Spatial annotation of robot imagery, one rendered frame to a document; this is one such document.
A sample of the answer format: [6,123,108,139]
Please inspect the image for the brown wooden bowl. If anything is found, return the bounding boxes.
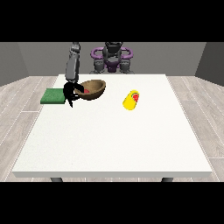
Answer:
[73,79,107,102]

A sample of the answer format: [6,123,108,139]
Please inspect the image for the grey robot trunk purple rings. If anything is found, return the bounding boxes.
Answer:
[88,42,136,75]

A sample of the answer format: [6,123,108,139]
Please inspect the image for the green square pad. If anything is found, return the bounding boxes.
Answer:
[39,87,67,105]

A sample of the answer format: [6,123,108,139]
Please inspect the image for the yellow cup with melon print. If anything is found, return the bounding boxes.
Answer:
[122,89,140,111]

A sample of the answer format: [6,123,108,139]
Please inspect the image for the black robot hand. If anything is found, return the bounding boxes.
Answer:
[62,81,85,109]

